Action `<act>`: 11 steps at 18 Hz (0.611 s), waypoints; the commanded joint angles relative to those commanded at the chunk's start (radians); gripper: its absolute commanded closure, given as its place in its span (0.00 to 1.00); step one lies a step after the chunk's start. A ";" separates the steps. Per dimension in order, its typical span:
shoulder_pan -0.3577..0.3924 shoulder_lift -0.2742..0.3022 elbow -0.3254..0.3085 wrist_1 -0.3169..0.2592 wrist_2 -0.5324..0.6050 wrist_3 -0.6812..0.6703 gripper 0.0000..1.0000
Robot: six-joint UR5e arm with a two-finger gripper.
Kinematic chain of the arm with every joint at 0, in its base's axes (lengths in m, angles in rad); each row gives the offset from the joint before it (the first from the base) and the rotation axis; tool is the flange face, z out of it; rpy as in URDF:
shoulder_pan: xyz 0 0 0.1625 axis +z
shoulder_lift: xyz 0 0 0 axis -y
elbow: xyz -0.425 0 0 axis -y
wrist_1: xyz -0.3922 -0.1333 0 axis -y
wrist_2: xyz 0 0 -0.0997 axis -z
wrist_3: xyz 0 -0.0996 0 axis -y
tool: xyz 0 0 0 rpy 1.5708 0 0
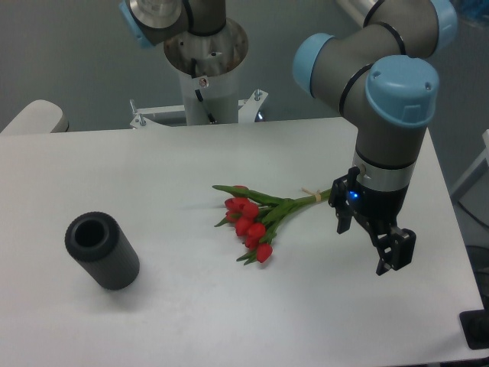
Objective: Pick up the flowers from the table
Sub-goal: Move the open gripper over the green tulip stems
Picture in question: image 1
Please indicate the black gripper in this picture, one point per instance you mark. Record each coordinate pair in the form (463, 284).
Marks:
(375, 211)

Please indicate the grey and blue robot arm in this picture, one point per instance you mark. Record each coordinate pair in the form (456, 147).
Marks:
(378, 79)

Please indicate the red tulip bouquet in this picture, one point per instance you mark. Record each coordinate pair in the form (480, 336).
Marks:
(257, 216)

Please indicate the black box at table edge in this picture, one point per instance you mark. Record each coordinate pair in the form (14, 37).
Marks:
(475, 327)

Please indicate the dark grey ribbed vase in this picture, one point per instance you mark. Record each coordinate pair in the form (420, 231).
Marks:
(97, 243)

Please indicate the white chair seat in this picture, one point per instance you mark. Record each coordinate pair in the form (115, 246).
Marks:
(38, 117)

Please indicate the white frame at right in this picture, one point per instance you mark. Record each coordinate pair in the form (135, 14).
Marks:
(475, 171)

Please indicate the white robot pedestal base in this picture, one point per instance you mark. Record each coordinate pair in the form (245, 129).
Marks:
(207, 50)

